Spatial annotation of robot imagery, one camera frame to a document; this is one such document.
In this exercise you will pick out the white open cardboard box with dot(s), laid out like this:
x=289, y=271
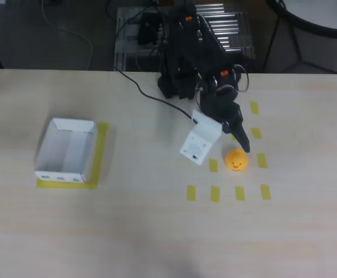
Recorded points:
x=70, y=150

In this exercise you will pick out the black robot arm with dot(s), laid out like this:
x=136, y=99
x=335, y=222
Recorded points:
x=186, y=43

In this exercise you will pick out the yellow tape strip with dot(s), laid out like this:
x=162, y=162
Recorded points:
x=265, y=192
x=262, y=160
x=234, y=138
x=254, y=107
x=191, y=193
x=215, y=194
x=213, y=165
x=256, y=133
x=240, y=193

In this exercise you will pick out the aluminium frame cart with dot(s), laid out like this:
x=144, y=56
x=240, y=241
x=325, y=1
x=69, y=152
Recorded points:
x=238, y=29

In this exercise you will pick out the black device on cart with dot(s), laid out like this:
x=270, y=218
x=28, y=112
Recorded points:
x=146, y=30

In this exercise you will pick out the round white table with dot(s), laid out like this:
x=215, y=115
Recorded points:
x=316, y=17

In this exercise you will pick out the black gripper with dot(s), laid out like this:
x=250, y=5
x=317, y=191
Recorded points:
x=234, y=121

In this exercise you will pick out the yellow rubber duck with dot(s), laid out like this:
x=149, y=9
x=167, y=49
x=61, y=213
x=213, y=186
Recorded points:
x=236, y=160

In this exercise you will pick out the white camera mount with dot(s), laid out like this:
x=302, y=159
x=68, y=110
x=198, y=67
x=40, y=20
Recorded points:
x=199, y=142

